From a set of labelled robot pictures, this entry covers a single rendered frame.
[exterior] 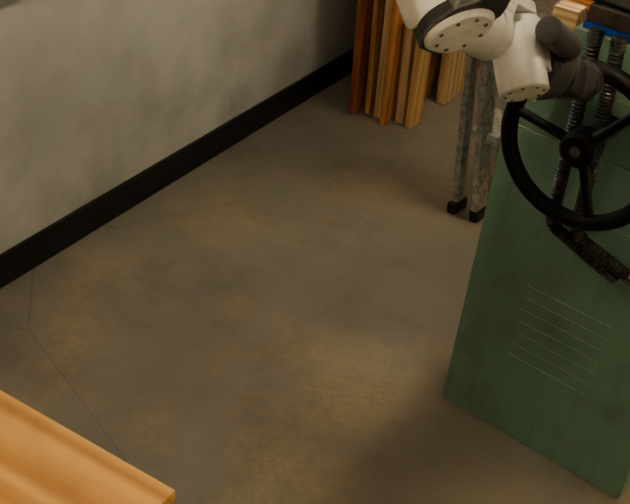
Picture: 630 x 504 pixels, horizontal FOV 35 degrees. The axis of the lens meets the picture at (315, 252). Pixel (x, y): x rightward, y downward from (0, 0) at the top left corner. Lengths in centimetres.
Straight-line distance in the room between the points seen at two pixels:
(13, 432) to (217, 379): 92
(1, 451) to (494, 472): 113
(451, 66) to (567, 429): 170
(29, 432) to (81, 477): 11
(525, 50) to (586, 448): 109
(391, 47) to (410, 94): 18
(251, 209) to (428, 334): 68
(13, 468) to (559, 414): 119
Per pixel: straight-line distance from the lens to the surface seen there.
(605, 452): 216
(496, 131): 286
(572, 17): 181
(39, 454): 140
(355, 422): 221
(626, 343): 199
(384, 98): 333
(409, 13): 109
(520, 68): 129
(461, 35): 107
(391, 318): 250
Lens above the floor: 154
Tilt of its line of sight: 35 degrees down
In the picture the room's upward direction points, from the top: 7 degrees clockwise
